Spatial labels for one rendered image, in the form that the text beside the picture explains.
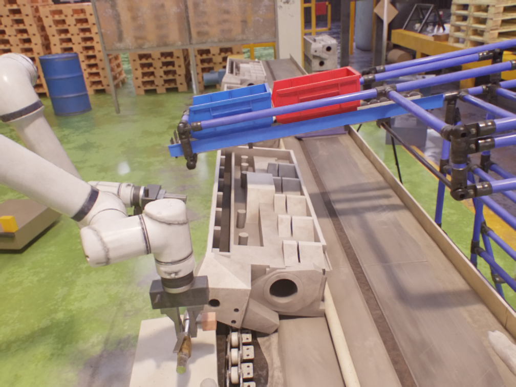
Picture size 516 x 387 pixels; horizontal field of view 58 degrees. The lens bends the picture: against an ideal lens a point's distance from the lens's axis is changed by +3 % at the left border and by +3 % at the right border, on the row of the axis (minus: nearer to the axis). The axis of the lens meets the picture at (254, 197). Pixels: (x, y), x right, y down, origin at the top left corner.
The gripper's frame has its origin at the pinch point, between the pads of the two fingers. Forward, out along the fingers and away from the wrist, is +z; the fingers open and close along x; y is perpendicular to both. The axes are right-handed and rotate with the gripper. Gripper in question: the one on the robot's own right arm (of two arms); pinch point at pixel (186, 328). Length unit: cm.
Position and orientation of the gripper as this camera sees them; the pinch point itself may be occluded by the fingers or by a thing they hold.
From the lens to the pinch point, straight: 116.1
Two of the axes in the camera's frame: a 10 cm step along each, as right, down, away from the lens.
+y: 0.4, 4.2, -9.1
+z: 0.8, 9.0, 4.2
